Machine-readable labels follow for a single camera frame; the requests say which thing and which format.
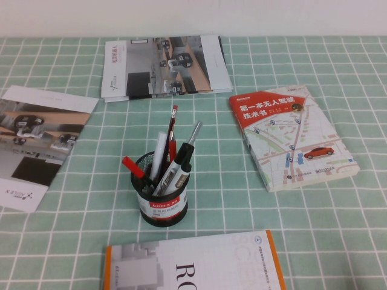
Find black marker with grey label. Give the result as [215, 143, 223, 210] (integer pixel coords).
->
[152, 143, 190, 198]

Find silver pen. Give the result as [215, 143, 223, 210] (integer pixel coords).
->
[185, 120, 204, 146]

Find pens in holder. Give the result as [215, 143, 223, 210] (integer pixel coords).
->
[158, 104, 179, 188]

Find white pen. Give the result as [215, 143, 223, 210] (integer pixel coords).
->
[149, 131, 169, 182]

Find black pen with red cap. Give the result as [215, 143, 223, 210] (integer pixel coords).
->
[122, 155, 158, 189]

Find black mesh pen holder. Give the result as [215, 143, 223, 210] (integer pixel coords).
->
[130, 153, 190, 228]

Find black-capped marker with brown label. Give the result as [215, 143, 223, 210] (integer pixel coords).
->
[175, 144, 196, 186]

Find white brochure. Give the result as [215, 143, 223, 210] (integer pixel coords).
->
[100, 36, 235, 104]

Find robot photo brochure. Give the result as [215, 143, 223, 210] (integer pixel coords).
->
[101, 35, 224, 99]
[0, 85, 100, 213]

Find red book with map cover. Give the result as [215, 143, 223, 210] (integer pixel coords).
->
[228, 84, 361, 193]

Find white book with orange edge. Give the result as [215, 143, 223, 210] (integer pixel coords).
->
[103, 230, 287, 290]

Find green checked tablecloth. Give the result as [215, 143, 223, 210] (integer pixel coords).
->
[0, 35, 387, 290]

